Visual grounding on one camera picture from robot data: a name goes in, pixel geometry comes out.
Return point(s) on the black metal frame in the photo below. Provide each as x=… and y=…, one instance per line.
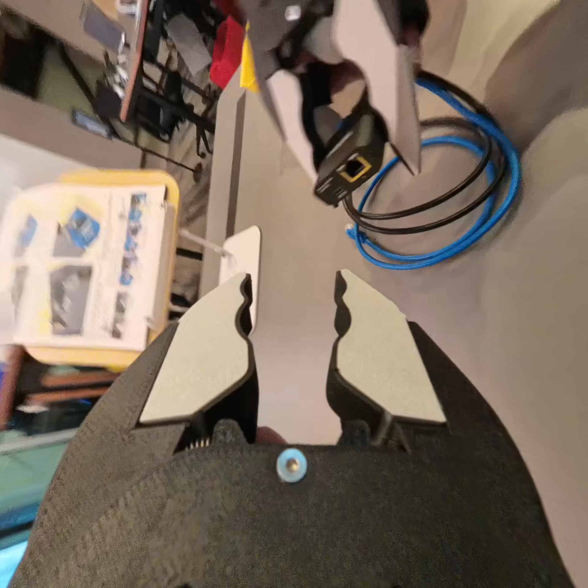
x=174, y=92

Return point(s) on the yellow plastic bin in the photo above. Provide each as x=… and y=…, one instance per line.
x=249, y=69

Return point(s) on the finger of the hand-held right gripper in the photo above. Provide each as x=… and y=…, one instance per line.
x=381, y=69
x=285, y=101

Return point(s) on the black ethernet splitter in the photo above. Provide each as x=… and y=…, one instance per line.
x=344, y=147

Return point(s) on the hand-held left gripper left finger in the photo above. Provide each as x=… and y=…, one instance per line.
x=202, y=358

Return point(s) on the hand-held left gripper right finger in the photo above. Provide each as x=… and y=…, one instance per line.
x=381, y=358

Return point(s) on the red object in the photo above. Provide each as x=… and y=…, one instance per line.
x=227, y=50

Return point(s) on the printed instruction sheet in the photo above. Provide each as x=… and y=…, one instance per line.
x=92, y=266

